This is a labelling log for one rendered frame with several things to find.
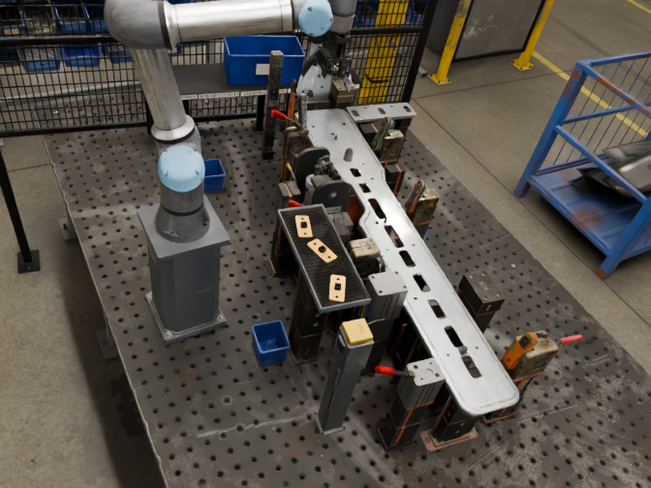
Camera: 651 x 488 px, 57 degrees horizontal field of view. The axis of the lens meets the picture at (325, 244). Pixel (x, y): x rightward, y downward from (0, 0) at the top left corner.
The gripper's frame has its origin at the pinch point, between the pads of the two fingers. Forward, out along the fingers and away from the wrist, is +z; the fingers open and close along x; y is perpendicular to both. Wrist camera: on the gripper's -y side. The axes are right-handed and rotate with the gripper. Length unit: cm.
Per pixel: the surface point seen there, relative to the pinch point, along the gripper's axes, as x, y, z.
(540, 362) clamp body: 44, 74, 42
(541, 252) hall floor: 175, -39, 144
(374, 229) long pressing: 20, 14, 44
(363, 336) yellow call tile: -8, 62, 28
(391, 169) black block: 40, -15, 45
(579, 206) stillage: 207, -55, 128
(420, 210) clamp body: 41, 8, 45
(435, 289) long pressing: 28, 42, 44
